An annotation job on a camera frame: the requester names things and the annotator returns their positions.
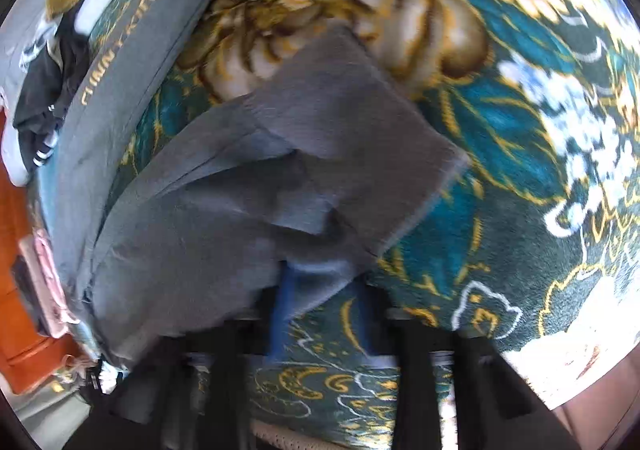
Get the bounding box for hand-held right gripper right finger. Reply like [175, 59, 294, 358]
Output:
[350, 279, 581, 450]

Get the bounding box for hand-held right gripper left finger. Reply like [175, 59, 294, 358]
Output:
[65, 270, 302, 450]

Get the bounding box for grey pants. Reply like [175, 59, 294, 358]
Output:
[75, 25, 472, 372]

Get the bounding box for green floral printed blanket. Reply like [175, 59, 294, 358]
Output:
[30, 0, 640, 450]

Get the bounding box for pink cloth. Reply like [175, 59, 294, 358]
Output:
[20, 227, 77, 337]

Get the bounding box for orange wooden headboard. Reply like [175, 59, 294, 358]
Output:
[0, 105, 87, 396]

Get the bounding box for grey garment with gold print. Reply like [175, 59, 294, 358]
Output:
[50, 0, 253, 281]

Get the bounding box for black garment with white stripes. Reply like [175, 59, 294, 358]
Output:
[12, 12, 95, 167]

